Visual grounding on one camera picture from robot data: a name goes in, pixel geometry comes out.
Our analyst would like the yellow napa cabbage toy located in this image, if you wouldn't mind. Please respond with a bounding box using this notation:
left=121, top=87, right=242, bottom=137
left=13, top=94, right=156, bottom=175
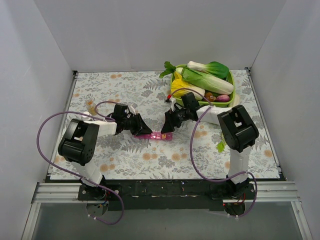
left=170, top=78, right=205, bottom=101

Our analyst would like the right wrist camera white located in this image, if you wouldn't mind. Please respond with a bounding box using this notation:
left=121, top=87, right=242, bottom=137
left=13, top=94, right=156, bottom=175
left=165, top=94, right=176, bottom=104

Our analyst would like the purple onion toy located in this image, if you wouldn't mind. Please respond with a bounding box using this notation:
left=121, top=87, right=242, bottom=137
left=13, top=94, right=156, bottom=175
left=215, top=94, right=230, bottom=103

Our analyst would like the small orange pill jar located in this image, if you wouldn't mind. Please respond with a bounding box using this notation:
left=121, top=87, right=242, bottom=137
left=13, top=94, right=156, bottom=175
left=85, top=99, right=97, bottom=116

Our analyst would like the green bok choy toy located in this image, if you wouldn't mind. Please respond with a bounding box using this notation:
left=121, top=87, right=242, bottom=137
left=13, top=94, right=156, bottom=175
left=187, top=61, right=230, bottom=79

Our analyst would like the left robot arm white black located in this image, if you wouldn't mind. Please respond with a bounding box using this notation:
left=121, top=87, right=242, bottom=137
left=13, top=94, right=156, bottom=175
left=58, top=103, right=153, bottom=200

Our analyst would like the celery stalk toy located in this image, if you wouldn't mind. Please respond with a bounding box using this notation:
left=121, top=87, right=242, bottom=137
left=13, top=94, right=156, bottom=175
left=215, top=94, right=241, bottom=154

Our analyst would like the parsley leaf toy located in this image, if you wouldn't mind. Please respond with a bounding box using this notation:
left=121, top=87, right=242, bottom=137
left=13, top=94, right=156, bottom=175
left=159, top=61, right=176, bottom=79

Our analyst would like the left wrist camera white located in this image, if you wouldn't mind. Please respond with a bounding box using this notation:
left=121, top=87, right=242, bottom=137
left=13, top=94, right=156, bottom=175
left=128, top=103, right=137, bottom=115

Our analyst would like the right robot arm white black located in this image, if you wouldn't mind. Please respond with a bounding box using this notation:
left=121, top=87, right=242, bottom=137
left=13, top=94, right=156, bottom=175
left=161, top=92, right=259, bottom=199

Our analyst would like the white capped pill bottle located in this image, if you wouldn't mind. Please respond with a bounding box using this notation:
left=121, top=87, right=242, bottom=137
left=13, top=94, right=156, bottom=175
left=81, top=111, right=93, bottom=121

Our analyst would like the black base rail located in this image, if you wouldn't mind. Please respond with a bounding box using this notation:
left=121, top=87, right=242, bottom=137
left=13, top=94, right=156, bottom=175
left=77, top=179, right=256, bottom=211

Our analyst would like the floral table mat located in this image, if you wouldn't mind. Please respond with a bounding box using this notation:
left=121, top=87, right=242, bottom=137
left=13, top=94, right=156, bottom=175
left=48, top=69, right=281, bottom=181

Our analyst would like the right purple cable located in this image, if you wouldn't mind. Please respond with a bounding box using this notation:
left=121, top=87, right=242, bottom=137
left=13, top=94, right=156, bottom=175
left=169, top=87, right=258, bottom=219

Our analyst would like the brown mushroom toy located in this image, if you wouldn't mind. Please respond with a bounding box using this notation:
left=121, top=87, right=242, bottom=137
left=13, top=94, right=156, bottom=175
left=204, top=92, right=216, bottom=102

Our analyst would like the green plastic basket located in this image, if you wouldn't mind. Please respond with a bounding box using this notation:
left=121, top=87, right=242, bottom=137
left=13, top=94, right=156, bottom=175
left=175, top=64, right=235, bottom=108

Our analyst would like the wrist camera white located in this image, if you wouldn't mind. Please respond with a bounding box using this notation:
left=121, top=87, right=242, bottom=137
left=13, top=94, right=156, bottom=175
left=165, top=94, right=176, bottom=104
left=128, top=103, right=137, bottom=115

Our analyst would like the pink weekly pill organizer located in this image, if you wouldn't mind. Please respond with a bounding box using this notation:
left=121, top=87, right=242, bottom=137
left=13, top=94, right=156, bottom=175
left=134, top=131, right=173, bottom=141

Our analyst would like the long napa cabbage toy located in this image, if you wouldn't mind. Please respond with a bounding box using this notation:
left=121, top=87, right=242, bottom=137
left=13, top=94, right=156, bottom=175
left=180, top=67, right=234, bottom=95

